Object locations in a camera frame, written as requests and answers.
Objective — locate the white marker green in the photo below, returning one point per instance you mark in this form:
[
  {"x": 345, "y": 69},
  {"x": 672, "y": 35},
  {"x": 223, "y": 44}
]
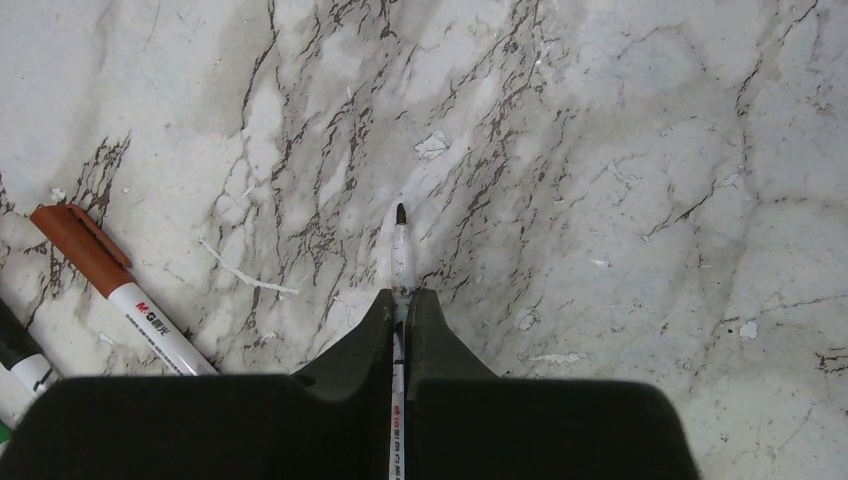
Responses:
[{"x": 5, "y": 433}]

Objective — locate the white marker orange tip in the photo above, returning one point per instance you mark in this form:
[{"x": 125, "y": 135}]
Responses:
[{"x": 159, "y": 331}]

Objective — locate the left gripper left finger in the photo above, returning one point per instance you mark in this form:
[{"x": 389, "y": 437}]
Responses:
[{"x": 328, "y": 420}]

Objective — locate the white marker black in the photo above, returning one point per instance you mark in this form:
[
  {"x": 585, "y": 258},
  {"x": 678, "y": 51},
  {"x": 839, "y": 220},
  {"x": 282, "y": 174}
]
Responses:
[{"x": 36, "y": 374}]

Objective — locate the white marker brown end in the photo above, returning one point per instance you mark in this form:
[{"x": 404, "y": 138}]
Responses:
[{"x": 403, "y": 286}]

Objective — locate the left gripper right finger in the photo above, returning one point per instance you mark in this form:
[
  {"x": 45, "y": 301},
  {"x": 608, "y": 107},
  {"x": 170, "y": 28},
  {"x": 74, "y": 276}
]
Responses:
[{"x": 465, "y": 422}]

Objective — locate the black pen cap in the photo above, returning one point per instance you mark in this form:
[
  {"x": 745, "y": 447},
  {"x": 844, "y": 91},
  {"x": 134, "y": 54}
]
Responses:
[{"x": 16, "y": 342}]

